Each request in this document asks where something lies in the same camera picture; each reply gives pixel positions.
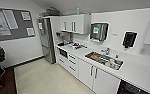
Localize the black built-in microwave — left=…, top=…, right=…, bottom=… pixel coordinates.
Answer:
left=58, top=47, right=69, bottom=59

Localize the white two-door base cabinet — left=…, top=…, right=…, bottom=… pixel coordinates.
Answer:
left=77, top=58, right=122, bottom=94

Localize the black wall soap dispenser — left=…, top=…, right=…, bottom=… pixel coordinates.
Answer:
left=122, top=30, right=138, bottom=50

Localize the stainless steel dishwasher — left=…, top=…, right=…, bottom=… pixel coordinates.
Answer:
left=116, top=79, right=150, bottom=94

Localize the stainless steel refrigerator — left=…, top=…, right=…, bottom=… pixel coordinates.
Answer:
left=37, top=16, right=58, bottom=65

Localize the grey notice board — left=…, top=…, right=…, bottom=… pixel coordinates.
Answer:
left=0, top=7, right=37, bottom=42

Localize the small blue bottle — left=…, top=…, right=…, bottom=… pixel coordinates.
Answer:
left=76, top=7, right=81, bottom=16

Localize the steel kitchen sink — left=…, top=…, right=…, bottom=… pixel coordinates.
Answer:
left=84, top=50, right=125, bottom=71

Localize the steel paper towel dispenser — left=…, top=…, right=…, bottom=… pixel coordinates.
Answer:
left=89, top=22, right=110, bottom=43

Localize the white wall outlet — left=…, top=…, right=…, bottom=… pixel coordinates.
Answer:
left=139, top=47, right=147, bottom=56

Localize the chrome faucet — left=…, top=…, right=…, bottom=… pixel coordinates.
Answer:
left=101, top=47, right=111, bottom=56

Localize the black coffee maker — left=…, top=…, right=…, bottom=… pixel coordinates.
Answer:
left=56, top=31, right=67, bottom=47

